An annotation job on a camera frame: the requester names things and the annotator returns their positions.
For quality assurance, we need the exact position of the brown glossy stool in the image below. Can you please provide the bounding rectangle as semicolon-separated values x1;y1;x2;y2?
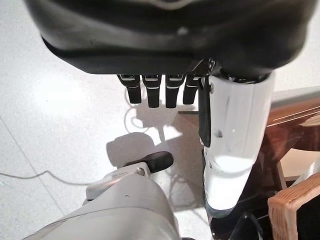
178;86;320;240

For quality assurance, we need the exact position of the thin white floor cable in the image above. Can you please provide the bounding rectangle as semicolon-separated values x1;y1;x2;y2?
0;106;198;208

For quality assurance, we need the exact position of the left silver robot leg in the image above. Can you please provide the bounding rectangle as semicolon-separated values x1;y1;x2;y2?
22;151;180;240

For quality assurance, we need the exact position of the wicker laundry basket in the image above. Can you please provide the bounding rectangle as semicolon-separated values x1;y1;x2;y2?
267;172;320;240

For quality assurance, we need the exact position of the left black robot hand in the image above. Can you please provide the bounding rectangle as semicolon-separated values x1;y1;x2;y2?
23;0;315;218

